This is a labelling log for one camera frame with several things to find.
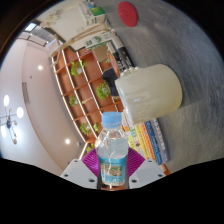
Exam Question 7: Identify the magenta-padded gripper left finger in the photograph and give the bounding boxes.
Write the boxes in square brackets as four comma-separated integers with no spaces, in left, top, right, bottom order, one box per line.
[59,148,101,190]

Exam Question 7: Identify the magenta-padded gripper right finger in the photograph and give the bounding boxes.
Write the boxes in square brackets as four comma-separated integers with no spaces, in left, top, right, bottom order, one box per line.
[126,147,167,190]

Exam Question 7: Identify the clear water bottle blue cap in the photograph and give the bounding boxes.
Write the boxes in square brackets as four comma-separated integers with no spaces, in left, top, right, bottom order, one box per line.
[94,111,130,187]

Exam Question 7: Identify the stack of colourful books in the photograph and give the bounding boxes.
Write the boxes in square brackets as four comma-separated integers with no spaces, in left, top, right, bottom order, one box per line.
[121,113,171,166]

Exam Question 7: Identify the cream cylindrical cup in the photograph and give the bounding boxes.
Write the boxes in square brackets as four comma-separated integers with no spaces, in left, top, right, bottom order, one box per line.
[114,63,184,128]

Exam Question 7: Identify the wooden shelf unit with books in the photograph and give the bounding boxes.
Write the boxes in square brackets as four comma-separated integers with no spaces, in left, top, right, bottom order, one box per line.
[49,43,134,161]

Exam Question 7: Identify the branched ceiling lamp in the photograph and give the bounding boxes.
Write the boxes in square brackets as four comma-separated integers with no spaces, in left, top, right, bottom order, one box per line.
[0,94,25,146]

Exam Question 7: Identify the ceiling air vent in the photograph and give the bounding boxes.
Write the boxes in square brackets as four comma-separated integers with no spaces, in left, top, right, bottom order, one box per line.
[21,81,31,104]

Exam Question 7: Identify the tan chair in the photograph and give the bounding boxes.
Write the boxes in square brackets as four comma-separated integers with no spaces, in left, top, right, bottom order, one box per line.
[92,44,109,63]

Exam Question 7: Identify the tall green white carton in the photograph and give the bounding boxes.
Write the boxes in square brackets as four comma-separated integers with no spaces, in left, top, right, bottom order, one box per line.
[83,31,114,51]

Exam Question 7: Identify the wooden artist mannequin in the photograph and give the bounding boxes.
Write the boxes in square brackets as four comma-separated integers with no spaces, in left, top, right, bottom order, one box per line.
[49,19,111,68]

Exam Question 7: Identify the grey curtain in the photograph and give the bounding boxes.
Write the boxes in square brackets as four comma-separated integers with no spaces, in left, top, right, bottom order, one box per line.
[31,24,56,44]

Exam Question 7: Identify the white desk partition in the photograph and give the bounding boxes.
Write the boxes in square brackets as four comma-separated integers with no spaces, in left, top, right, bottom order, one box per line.
[49,3,101,51]

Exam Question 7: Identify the white vase with flowers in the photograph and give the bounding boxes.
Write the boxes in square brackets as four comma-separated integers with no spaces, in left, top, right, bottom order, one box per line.
[42,2,84,29]

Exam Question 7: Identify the flat round red coaster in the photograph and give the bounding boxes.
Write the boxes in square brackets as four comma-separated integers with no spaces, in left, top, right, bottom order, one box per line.
[117,1,139,28]

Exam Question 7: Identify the black ceiling track rail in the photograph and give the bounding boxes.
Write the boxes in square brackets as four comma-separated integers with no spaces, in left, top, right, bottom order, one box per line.
[18,31,48,48]

